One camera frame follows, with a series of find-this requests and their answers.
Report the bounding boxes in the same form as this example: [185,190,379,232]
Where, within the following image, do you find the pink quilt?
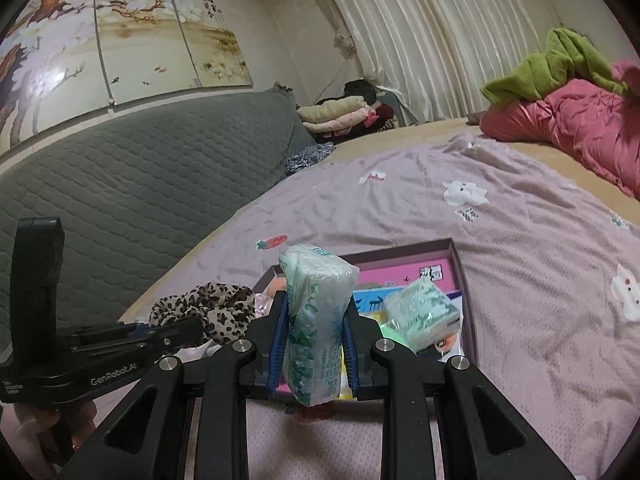
[480,60,640,196]

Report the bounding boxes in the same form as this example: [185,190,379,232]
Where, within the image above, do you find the leopard print scrunchie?
[149,282,257,347]

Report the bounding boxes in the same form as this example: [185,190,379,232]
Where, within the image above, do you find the grey quilted headboard cover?
[0,87,321,356]

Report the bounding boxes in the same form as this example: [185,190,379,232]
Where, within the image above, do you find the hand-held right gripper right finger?
[341,294,576,480]

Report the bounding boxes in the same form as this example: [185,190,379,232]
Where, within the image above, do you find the green sponge ball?
[377,317,401,343]

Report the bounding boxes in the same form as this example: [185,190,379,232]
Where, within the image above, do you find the green tissue pack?
[382,277,461,353]
[278,244,360,407]

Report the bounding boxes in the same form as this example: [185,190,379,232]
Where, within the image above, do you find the pile of folded clothes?
[297,80,408,143]

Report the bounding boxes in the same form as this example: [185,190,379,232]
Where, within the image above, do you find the dark shallow cardboard box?
[252,239,481,396]

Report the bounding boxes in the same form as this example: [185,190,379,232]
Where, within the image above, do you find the dark patterned cloth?
[285,142,335,176]

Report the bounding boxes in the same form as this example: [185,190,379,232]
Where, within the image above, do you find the person's left hand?
[5,401,97,466]

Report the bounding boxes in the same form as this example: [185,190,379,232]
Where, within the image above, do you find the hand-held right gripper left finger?
[57,290,291,480]

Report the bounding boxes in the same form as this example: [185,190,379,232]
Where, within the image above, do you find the lilac printed bed sheet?
[90,132,640,480]

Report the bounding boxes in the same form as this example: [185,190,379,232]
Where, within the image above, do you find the white pleated curtain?
[305,0,566,126]

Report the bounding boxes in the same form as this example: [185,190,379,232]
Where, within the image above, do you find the floral wall mural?
[0,0,256,161]

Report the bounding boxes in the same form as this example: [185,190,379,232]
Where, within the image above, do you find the green cloth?
[481,27,631,106]

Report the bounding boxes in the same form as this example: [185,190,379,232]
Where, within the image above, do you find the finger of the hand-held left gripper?
[75,323,152,339]
[70,319,203,361]

